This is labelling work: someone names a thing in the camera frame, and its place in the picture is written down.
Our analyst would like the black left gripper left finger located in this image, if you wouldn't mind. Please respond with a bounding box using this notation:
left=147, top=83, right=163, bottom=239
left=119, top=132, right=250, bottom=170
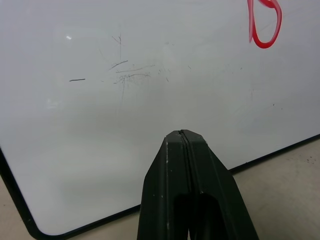
left=136, top=129, right=192, bottom=240

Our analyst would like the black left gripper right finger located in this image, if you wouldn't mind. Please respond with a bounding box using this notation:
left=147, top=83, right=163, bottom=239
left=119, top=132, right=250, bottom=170
left=180, top=129, right=260, bottom=240

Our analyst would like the white board with black frame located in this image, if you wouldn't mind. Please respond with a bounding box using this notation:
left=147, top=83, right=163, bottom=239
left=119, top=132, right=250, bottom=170
left=0, top=0, right=320, bottom=239

